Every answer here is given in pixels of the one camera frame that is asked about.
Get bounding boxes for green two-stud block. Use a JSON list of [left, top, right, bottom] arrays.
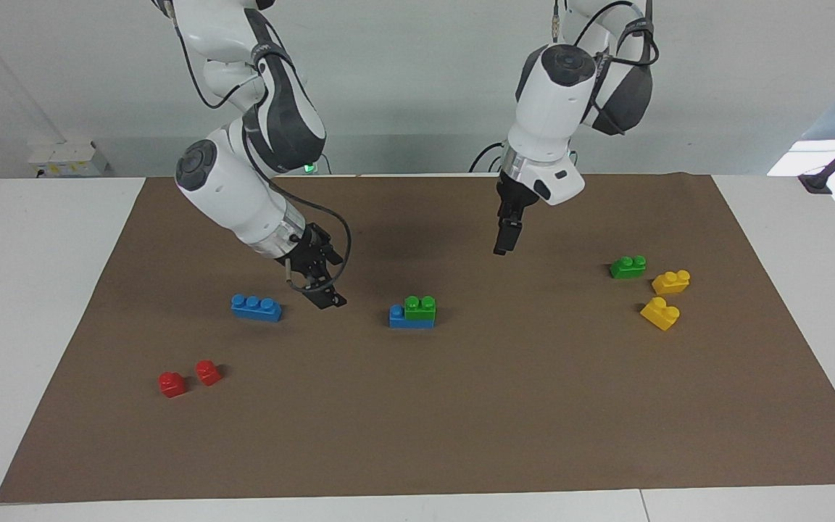
[[609, 255, 648, 281], [403, 295, 437, 323]]

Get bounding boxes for brown table mat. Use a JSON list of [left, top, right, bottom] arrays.
[[0, 174, 835, 504]]

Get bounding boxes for white power strip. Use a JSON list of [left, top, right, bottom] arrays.
[[28, 141, 111, 179]]

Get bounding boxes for black left base cable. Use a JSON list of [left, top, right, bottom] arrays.
[[468, 141, 507, 174]]

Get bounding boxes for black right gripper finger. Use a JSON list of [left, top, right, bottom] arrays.
[[299, 284, 337, 311], [316, 279, 348, 308]]

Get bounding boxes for blue three-stud block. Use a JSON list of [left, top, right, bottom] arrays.
[[389, 304, 436, 330], [230, 294, 283, 323]]

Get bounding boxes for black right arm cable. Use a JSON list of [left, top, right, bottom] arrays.
[[167, 0, 353, 292]]

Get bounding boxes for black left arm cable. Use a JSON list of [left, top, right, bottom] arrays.
[[551, 0, 662, 138]]

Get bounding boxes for yellow two-stud block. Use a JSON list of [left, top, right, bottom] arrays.
[[651, 270, 692, 296], [639, 297, 682, 333]]

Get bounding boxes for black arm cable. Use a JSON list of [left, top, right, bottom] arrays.
[[167, 0, 353, 292], [551, 0, 662, 138]]

